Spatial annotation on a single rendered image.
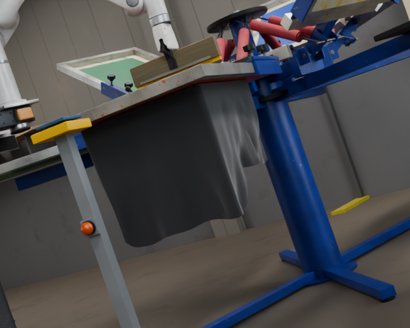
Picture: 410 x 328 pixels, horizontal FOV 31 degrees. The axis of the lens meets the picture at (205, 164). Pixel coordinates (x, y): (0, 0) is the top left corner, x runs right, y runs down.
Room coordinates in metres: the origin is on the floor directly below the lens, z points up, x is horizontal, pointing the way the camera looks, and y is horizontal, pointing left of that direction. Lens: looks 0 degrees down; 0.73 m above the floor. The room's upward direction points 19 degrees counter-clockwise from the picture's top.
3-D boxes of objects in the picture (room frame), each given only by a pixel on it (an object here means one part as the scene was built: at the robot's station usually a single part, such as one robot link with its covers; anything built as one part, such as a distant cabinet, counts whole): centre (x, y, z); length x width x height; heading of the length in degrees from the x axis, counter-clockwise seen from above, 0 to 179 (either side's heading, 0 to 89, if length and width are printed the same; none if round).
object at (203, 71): (2.62, 0.03, 0.97); 0.79 x 0.58 x 0.04; 157
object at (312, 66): (3.60, -0.38, 0.99); 0.82 x 0.79 x 0.12; 157
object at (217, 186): (2.35, 0.14, 0.74); 0.45 x 0.03 x 0.43; 67
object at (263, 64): (2.74, -0.32, 0.98); 0.30 x 0.05 x 0.07; 157
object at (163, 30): (2.74, -0.02, 1.20); 0.10 x 0.08 x 0.11; 157
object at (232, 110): (2.49, -0.14, 0.74); 0.46 x 0.04 x 0.42; 157
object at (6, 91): (2.71, 0.61, 1.21); 0.16 x 0.13 x 0.15; 50
